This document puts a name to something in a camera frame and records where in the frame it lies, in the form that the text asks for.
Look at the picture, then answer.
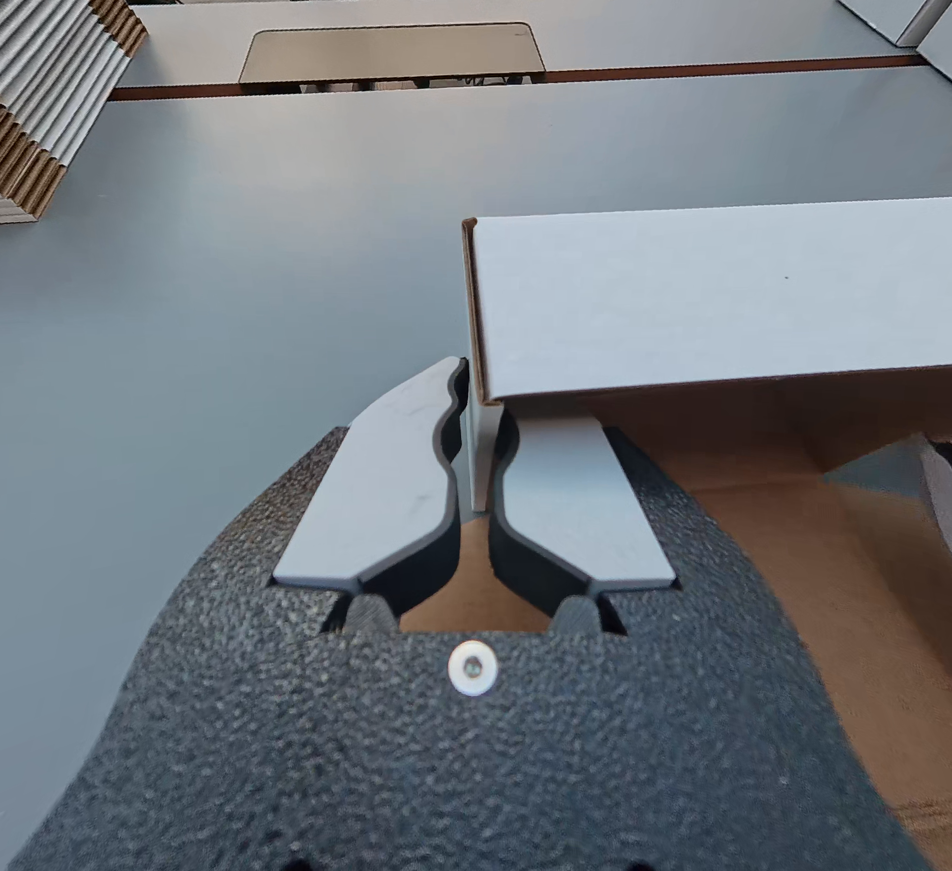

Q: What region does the grey desk cable flap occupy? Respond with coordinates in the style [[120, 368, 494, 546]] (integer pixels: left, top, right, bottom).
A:
[[238, 20, 548, 85]]

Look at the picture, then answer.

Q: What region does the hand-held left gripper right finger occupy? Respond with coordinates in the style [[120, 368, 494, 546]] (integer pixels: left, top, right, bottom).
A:
[[487, 406, 679, 621]]

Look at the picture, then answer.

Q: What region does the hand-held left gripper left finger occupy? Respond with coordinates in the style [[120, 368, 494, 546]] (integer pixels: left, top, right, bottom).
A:
[[271, 356, 471, 618]]

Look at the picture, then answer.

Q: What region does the white cardboard box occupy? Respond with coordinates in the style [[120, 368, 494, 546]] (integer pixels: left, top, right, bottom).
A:
[[400, 195, 952, 871]]

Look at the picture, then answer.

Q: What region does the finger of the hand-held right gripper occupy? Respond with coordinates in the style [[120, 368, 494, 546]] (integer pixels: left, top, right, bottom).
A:
[[919, 435, 952, 539]]

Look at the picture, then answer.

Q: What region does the pile of flat cardboard sheets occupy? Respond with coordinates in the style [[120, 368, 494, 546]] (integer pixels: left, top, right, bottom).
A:
[[0, 0, 150, 225]]

